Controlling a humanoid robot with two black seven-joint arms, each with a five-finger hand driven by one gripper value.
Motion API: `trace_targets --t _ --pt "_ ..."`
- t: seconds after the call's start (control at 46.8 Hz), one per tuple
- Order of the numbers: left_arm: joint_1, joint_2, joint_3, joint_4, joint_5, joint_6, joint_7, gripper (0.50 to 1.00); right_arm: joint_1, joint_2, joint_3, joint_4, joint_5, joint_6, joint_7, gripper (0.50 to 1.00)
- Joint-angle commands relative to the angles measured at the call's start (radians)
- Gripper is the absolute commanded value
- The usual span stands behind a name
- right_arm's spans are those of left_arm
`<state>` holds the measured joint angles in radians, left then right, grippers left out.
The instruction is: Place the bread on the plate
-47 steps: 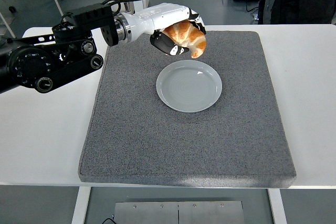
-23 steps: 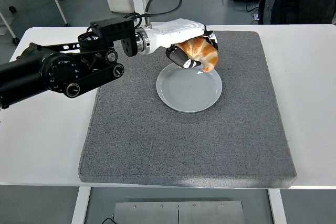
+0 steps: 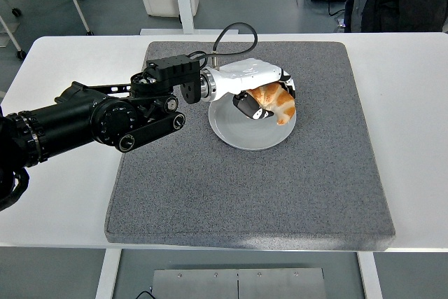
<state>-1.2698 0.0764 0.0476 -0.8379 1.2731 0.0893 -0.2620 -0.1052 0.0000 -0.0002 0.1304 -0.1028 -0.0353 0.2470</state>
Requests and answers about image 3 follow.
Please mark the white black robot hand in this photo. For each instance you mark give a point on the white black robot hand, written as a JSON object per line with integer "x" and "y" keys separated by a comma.
{"x": 245, "y": 73}

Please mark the golden croissant bread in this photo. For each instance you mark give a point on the golden croissant bread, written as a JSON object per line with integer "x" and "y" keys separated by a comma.
{"x": 280, "y": 103}

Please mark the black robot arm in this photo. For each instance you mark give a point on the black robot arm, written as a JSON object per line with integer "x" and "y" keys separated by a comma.
{"x": 70, "y": 117}

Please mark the round grey plate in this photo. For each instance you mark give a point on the round grey plate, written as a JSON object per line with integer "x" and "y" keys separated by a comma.
{"x": 252, "y": 134}

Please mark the grey metal plate with screws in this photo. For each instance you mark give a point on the grey metal plate with screws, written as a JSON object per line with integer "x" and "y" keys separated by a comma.
{"x": 238, "y": 285}

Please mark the grey felt mat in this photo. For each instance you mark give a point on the grey felt mat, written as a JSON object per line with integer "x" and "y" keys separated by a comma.
{"x": 245, "y": 190}

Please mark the white table leg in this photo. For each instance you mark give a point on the white table leg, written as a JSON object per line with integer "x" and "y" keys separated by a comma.
{"x": 370, "y": 278}
{"x": 108, "y": 274}

